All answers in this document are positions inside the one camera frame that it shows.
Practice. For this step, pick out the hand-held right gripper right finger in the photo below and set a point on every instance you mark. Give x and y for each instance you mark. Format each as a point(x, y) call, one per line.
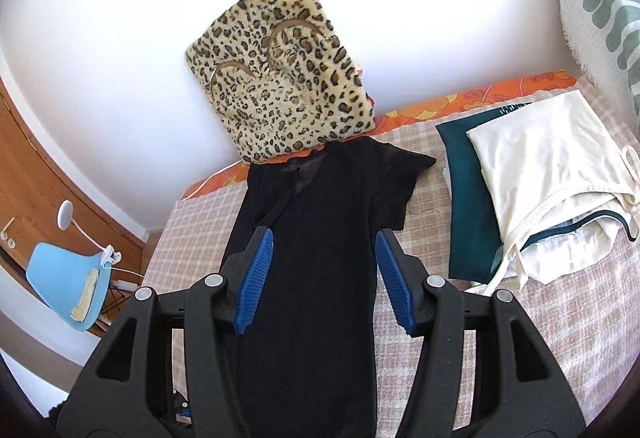
point(395, 278)

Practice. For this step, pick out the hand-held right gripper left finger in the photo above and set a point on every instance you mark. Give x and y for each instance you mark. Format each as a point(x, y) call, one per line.
point(255, 278)

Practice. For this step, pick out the black t-shirt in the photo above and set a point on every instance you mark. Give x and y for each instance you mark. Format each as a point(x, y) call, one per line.
point(310, 228)

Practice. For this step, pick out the dark green garment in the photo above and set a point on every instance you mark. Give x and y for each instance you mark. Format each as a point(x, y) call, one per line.
point(470, 198)

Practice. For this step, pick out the pink plaid blanket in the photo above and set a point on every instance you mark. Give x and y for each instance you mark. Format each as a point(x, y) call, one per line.
point(550, 318)

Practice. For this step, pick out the beige cloth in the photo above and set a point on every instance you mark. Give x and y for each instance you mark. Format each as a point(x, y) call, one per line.
point(86, 298)

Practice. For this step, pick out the orange floral bed sheet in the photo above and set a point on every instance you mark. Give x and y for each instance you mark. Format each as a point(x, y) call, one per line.
point(450, 106)

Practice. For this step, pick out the leopard print fur bag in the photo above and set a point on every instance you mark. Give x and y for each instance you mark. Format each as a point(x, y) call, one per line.
point(280, 93)

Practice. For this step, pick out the white garment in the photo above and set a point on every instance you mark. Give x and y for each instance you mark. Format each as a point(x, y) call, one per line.
point(540, 153)

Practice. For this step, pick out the light blue chair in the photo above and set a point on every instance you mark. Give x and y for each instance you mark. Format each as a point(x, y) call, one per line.
point(55, 278)

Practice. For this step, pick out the white desk lamp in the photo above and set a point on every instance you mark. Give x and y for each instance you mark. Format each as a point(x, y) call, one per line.
point(65, 213)

